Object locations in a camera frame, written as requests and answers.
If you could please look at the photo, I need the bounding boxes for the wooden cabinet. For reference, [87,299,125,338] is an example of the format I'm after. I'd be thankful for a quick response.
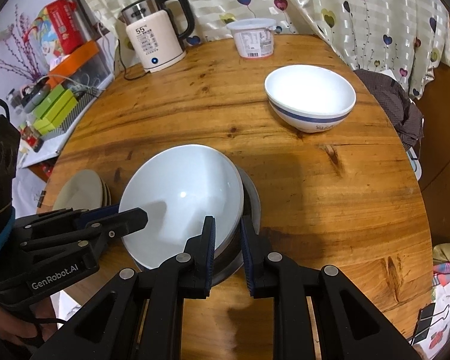
[414,18,450,245]

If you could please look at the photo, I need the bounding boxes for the white electric kettle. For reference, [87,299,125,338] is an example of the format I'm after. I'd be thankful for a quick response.
[122,0,195,73]

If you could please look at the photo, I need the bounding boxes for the white plastic tub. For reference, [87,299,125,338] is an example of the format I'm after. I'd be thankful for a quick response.
[226,18,276,59]

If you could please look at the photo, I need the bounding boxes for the person left hand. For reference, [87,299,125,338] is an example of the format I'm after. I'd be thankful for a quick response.
[0,297,56,346]

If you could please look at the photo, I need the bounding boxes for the black binder clip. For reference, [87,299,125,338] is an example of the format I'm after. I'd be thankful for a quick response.
[37,190,46,208]

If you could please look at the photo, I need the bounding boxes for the heart pattern curtain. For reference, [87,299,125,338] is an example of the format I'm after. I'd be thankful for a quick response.
[85,0,450,98]

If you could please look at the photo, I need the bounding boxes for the zigzag pattern box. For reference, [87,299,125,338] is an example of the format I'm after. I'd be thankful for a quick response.
[42,92,98,141]

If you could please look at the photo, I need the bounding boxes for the stainless steel bowl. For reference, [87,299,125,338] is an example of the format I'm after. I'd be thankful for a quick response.
[212,166,262,286]

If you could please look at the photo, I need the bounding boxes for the black kettle power cord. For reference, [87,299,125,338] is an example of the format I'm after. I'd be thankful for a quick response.
[118,39,151,82]

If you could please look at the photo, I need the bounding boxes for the large white blue-striped bowl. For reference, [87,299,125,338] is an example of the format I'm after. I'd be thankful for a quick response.
[264,64,357,133]

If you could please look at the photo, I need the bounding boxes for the small white blue-striped bowl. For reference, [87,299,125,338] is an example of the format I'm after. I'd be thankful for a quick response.
[119,145,245,269]

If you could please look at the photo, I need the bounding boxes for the green gift boxes stack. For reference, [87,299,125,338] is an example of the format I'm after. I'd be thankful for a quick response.
[32,85,78,135]

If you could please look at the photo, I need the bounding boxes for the orange lidded storage box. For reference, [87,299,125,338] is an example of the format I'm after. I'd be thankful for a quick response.
[47,41,110,89]

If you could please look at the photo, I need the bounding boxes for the dark cloth on chair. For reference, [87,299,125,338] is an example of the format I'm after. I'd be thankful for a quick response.
[354,69,424,150]

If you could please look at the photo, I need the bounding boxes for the grey pouch case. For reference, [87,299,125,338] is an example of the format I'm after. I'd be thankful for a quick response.
[22,84,51,114]

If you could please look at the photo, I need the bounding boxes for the purple flower branches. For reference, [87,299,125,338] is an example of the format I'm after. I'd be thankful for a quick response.
[0,5,44,82]

